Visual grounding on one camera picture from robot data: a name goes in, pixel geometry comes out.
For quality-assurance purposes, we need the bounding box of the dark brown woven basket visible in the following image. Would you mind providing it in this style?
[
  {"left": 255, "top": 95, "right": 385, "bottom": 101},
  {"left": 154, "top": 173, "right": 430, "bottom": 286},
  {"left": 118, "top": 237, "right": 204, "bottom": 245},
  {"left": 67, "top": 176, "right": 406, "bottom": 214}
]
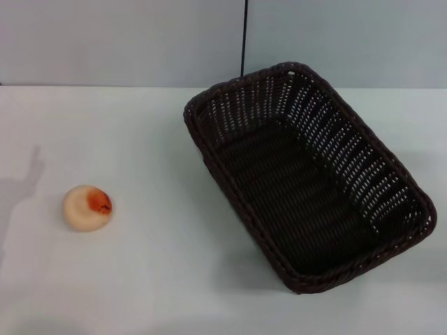
[{"left": 182, "top": 61, "right": 438, "bottom": 295}]

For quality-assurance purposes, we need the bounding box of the cream and orange peach toy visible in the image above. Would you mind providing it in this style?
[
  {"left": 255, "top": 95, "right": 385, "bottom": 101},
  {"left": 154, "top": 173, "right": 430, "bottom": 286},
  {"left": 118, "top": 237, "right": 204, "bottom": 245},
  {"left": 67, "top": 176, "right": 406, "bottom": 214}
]
[{"left": 63, "top": 184, "right": 115, "bottom": 232}]

